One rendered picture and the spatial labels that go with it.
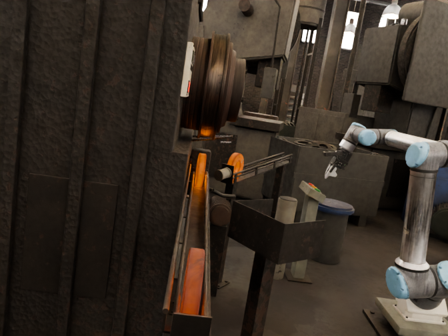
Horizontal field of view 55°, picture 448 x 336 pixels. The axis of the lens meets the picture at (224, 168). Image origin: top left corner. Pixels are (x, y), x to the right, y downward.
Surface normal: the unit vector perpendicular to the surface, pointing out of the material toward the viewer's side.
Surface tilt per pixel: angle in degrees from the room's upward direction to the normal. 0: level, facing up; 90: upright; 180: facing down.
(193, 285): 56
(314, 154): 90
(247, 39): 90
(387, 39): 92
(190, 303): 76
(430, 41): 90
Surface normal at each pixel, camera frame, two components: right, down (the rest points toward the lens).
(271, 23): -0.19, 0.14
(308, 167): 0.30, 0.21
